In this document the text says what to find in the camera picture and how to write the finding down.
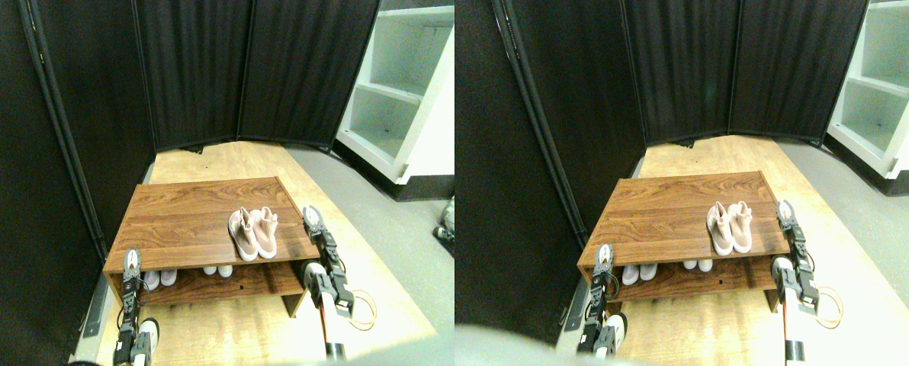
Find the black bracket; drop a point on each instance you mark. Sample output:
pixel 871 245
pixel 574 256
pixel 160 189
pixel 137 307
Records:
pixel 345 306
pixel 811 303

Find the brown shoe rack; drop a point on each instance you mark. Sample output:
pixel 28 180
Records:
pixel 660 210
pixel 187 217

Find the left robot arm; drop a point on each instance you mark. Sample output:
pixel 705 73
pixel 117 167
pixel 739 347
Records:
pixel 615 332
pixel 146 339

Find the black curtain stand pole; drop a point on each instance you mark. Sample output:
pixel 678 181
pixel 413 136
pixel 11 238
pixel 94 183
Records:
pixel 59 130
pixel 534 126

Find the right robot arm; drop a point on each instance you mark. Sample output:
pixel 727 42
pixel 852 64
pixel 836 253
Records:
pixel 334 332
pixel 798 328

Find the pink shoe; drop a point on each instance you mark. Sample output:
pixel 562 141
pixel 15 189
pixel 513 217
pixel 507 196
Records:
pixel 268 232
pixel 720 231
pixel 242 238
pixel 744 227

